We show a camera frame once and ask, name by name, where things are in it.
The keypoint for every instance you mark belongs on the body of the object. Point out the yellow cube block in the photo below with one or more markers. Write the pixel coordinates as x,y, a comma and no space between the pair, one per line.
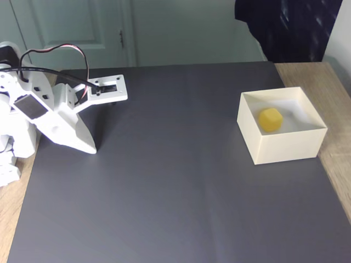
271,120

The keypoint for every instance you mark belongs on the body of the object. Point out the white open box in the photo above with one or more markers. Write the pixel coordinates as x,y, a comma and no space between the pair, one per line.
285,149

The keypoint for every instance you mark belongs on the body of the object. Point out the pale green panel door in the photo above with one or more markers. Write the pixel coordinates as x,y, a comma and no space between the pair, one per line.
68,24

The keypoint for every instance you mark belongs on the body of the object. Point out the dark grey table mat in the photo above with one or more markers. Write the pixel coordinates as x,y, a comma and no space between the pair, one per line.
164,178

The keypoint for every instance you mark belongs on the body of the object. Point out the dark door latch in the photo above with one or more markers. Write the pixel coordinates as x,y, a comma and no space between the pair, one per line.
120,38

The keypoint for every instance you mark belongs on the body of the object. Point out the dark hanging cloth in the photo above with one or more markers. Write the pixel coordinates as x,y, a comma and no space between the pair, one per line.
290,30

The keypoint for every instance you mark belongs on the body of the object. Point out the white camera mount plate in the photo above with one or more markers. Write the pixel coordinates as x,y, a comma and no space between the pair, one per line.
108,94

